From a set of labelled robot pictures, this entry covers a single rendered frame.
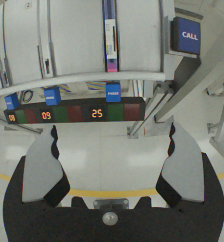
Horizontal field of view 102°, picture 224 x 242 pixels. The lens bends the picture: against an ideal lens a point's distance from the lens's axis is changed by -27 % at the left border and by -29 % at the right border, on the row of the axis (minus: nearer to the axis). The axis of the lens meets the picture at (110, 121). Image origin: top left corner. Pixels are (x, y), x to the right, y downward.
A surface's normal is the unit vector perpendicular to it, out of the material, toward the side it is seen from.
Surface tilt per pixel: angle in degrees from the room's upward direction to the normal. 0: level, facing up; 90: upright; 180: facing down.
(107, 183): 0
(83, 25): 45
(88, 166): 0
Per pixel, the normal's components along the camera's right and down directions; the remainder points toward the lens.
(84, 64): -0.03, 0.50
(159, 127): -0.05, -0.25
